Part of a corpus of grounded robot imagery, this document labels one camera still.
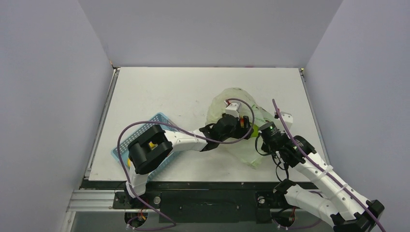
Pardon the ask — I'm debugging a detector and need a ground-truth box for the yellow fake banana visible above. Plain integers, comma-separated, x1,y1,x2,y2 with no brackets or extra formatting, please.
128,142,156,168

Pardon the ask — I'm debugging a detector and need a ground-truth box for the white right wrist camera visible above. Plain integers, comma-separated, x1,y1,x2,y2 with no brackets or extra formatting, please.
274,112,293,130

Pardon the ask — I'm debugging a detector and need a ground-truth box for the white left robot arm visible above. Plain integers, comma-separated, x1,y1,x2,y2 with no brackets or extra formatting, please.
125,114,255,208

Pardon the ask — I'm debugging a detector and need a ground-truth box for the green fake lime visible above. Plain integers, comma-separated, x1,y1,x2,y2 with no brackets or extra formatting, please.
251,125,259,137

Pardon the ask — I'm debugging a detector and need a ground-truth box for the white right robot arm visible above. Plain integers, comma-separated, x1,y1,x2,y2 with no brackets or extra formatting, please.
258,122,385,232

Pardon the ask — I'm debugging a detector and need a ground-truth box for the light green plastic bag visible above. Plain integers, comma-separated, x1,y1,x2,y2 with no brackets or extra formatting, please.
205,87,274,169

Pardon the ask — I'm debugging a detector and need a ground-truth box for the light blue perforated basket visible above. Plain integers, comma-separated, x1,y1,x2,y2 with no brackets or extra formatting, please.
119,112,181,182

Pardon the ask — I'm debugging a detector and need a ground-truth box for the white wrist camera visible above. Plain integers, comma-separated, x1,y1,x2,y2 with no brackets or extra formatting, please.
224,101,241,118
274,112,293,130

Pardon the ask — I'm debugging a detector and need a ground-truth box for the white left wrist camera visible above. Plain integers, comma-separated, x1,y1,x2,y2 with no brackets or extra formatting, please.
224,101,241,118

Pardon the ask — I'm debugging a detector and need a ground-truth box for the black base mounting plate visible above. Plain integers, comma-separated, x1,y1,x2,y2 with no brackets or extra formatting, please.
80,180,301,228

